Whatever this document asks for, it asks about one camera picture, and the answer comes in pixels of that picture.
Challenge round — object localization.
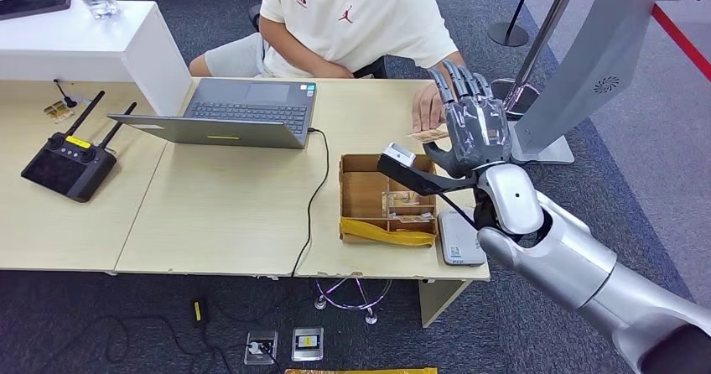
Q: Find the person's right hand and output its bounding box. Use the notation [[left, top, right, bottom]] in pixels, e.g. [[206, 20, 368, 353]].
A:
[[310, 63, 355, 79]]

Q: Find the person's left hand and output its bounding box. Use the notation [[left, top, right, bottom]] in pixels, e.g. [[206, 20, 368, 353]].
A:
[[412, 82, 447, 133]]

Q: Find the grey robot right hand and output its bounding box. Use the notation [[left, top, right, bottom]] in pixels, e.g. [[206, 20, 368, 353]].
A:
[[423, 60, 513, 179]]

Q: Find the person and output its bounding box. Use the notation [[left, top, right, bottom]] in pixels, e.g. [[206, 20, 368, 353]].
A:
[[189, 0, 468, 135]]

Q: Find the upright patterned key card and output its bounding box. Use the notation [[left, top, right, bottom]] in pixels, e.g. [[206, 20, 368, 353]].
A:
[[381, 190, 422, 217]]

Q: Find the flat pale key card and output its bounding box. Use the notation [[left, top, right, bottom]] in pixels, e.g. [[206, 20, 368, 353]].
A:
[[391, 211, 435, 224]]

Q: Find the white card reader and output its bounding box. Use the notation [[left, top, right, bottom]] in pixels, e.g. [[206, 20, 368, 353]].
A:
[[437, 209, 488, 268]]

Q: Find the small gold card stack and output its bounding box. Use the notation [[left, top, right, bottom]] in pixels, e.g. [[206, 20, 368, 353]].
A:
[[42, 100, 75, 124]]

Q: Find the divided cardboard box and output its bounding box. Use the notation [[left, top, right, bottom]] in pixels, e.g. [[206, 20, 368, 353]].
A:
[[339, 153, 439, 247]]

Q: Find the grey laptop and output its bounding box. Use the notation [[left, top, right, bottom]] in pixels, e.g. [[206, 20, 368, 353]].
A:
[[106, 78, 319, 150]]

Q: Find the grey kiosk stand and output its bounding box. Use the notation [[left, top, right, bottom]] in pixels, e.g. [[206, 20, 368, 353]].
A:
[[502, 0, 711, 165]]

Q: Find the yellow tape strip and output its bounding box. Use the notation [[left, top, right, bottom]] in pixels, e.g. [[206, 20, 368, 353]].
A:
[[340, 217, 438, 248]]

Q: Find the white desk leg panel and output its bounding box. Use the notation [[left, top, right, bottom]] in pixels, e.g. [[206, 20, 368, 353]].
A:
[[418, 278, 472, 329]]

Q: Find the chrome stool base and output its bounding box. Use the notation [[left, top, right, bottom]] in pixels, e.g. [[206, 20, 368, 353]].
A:
[[314, 277, 393, 326]]

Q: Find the red barrier belt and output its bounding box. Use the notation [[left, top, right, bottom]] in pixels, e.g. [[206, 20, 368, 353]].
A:
[[651, 3, 711, 82]]

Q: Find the white counter block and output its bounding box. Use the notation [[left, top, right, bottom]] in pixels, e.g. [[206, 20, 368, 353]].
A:
[[0, 0, 194, 117]]

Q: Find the floor socket with yellow label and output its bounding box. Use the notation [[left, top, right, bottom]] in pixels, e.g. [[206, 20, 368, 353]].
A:
[[291, 326, 325, 362]]

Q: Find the black power adapter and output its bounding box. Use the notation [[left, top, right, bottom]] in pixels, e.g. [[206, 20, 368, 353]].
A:
[[190, 298, 210, 328]]

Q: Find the black remote controller with antennas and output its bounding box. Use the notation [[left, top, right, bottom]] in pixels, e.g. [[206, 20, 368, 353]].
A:
[[20, 90, 138, 204]]

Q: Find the floor socket with white plug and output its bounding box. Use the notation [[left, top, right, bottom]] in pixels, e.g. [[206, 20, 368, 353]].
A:
[[243, 330, 279, 366]]

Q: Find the black tablet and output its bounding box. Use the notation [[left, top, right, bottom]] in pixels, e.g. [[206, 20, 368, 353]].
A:
[[0, 0, 73, 22]]

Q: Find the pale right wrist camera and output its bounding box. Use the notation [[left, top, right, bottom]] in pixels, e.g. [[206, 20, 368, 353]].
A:
[[381, 142, 417, 168]]

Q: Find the black camera bracket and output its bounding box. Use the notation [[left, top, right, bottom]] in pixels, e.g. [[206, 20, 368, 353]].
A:
[[376, 154, 480, 197]]

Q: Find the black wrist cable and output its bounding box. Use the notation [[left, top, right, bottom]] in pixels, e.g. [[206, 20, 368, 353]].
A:
[[434, 191, 480, 231]]

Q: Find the black laptop power cable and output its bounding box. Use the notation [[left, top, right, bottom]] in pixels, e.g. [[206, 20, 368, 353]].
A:
[[290, 127, 330, 278]]

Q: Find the black stanchion post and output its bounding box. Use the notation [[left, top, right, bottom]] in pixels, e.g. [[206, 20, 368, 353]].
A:
[[487, 0, 540, 48]]

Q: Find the chrome stanchion post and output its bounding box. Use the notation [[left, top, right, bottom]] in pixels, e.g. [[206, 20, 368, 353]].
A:
[[491, 0, 585, 120]]

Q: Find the black floor cable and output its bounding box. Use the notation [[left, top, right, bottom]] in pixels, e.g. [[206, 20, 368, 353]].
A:
[[35, 314, 265, 374]]

